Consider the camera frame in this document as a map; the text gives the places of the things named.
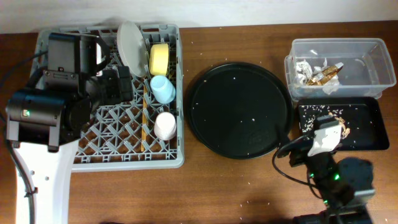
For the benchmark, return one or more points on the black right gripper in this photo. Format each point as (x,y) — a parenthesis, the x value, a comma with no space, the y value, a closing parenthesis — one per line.
(300,149)

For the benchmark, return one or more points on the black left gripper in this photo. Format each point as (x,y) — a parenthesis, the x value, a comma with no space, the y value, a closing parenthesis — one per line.
(111,79)

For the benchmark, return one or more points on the wooden chopstick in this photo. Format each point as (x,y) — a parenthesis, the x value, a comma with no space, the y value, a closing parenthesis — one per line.
(144,121)

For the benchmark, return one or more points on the white ceramic plate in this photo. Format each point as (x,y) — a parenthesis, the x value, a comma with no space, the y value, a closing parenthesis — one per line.
(132,48)

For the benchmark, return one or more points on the light blue plastic cup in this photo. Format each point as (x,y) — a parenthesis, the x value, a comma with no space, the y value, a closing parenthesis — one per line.
(163,89)

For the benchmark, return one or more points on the yellow plastic bowl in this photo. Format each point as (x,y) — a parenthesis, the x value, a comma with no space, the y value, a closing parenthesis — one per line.
(159,59)

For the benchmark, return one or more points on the pink plastic cup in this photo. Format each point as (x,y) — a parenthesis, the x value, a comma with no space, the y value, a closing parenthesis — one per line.
(165,126)

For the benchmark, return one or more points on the wrappers and tissue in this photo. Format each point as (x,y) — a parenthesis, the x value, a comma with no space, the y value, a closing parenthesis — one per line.
(326,76)

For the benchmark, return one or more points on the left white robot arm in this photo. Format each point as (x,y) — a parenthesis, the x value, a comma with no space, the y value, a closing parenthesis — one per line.
(45,118)

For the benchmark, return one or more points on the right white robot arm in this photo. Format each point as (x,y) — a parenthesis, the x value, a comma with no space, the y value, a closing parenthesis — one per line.
(345,186)

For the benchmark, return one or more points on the grey plastic dishwasher rack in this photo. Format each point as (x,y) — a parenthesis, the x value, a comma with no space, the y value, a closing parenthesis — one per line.
(112,141)

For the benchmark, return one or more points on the black rectangular waste tray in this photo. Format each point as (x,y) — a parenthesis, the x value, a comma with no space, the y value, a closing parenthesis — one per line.
(361,115)

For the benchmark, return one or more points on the clear plastic waste bin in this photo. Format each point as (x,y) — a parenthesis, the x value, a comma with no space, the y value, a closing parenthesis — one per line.
(367,67)

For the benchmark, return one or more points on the round black serving tray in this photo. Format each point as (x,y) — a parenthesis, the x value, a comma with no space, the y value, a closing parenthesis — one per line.
(240,110)

